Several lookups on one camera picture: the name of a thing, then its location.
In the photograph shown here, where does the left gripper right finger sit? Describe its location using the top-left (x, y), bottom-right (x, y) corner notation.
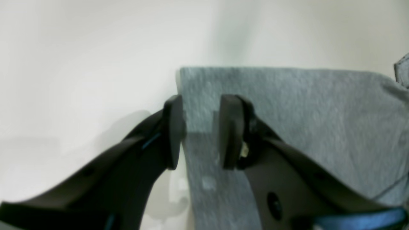
top-left (218, 94), bottom-right (408, 230)

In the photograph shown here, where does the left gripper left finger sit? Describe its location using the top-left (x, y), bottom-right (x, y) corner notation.
top-left (1, 95), bottom-right (185, 230)

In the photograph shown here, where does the grey T-shirt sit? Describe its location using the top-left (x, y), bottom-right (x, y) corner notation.
top-left (179, 55), bottom-right (408, 230)

